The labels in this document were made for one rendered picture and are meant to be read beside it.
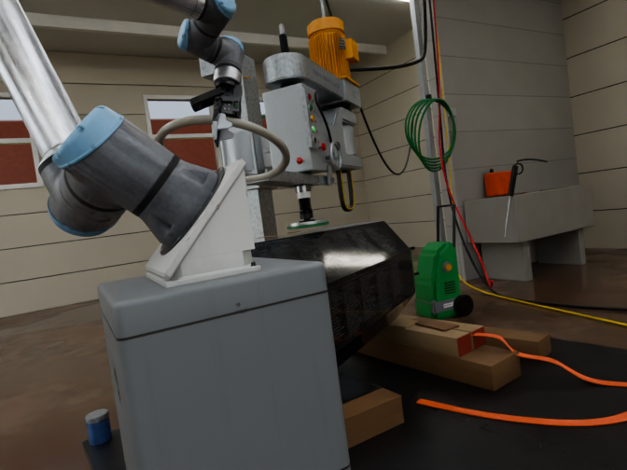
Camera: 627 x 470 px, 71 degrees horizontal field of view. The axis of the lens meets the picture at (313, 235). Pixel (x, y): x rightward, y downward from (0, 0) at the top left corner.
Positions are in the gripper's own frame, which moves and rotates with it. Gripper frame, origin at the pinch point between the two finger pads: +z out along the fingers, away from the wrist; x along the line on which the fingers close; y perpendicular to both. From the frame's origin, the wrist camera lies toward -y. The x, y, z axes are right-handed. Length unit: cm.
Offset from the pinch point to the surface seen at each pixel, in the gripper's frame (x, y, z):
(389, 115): 626, 231, -426
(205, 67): 121, -32, -118
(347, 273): 70, 55, 26
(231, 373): -43, 15, 70
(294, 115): 58, 26, -48
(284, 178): 50, 23, -11
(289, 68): 50, 23, -68
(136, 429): -48, 1, 79
